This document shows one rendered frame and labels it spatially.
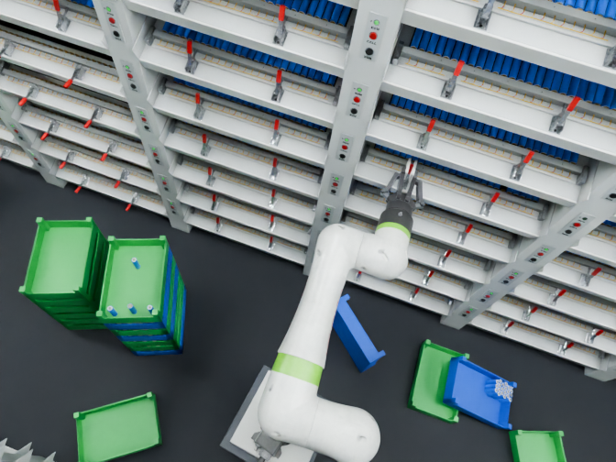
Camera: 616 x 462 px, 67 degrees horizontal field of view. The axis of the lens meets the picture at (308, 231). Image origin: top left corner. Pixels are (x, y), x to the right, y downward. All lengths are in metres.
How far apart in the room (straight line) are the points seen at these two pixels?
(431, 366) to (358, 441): 1.22
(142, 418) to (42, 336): 0.58
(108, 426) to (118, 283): 0.65
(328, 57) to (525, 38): 0.44
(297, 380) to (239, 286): 1.22
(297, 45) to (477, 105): 0.46
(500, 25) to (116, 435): 1.94
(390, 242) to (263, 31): 0.62
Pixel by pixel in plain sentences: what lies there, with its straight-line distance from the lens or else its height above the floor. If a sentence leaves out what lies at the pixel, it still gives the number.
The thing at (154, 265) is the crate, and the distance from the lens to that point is 1.81.
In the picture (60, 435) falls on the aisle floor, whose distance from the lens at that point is 2.25.
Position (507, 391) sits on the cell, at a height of 0.07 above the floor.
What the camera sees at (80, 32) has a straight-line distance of 1.65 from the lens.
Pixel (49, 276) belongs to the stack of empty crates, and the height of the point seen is 0.40.
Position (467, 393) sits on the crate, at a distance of 2.25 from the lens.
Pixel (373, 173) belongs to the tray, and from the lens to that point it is 1.50.
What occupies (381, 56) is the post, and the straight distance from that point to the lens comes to 1.16.
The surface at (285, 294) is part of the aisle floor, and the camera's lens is 2.24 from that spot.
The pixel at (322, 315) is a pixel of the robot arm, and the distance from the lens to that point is 1.12.
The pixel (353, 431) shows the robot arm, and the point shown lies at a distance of 1.10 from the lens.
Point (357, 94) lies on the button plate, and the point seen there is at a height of 1.23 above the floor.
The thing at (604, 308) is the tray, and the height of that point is 0.53.
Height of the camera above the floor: 2.10
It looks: 62 degrees down
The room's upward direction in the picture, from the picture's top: 11 degrees clockwise
